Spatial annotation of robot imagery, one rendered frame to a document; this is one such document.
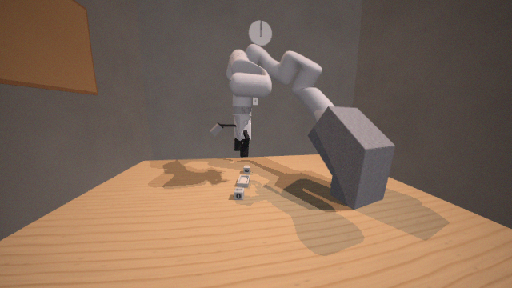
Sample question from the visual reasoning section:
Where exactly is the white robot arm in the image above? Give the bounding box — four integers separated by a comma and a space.
226, 44, 334, 123

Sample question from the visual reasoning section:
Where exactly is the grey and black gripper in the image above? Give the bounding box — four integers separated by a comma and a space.
233, 114, 251, 157

